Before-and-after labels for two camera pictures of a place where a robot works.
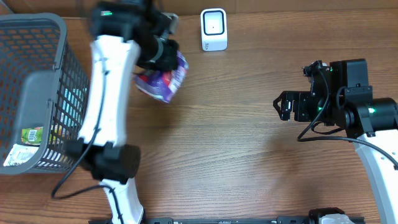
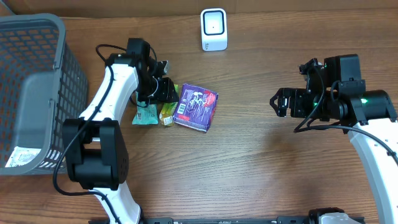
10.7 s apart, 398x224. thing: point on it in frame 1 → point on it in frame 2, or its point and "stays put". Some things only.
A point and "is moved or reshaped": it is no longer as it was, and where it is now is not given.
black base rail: [228, 220] stays put
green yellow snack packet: [33, 135] → [166, 116]
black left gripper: [170, 55] → [166, 90]
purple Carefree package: [162, 85] is moved or reshaped
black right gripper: [300, 98] stays put
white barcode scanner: [214, 29] stays put
